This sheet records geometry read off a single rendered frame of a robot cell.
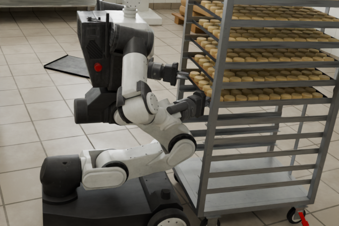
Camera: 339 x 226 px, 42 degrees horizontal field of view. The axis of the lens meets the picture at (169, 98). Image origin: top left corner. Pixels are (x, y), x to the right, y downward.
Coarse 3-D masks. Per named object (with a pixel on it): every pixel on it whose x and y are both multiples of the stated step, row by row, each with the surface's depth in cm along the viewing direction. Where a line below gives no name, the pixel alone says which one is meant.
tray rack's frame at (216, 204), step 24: (336, 96) 204; (192, 168) 244; (216, 168) 246; (240, 168) 248; (192, 192) 223; (240, 192) 227; (264, 192) 229; (288, 192) 231; (312, 192) 224; (216, 216) 212
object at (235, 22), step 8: (232, 24) 177; (240, 24) 178; (248, 24) 179; (256, 24) 180; (264, 24) 181; (272, 24) 182; (280, 24) 184; (288, 24) 184; (296, 24) 186; (304, 24) 187; (312, 24) 188; (320, 24) 189; (328, 24) 190; (336, 24) 191
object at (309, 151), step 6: (282, 150) 212; (288, 150) 213; (294, 150) 214; (300, 150) 215; (306, 150) 216; (312, 150) 217; (318, 150) 218; (216, 156) 202; (222, 156) 203; (228, 156) 204; (234, 156) 205; (240, 156) 206; (246, 156) 207; (252, 156) 208; (258, 156) 209; (264, 156) 210; (270, 156) 211
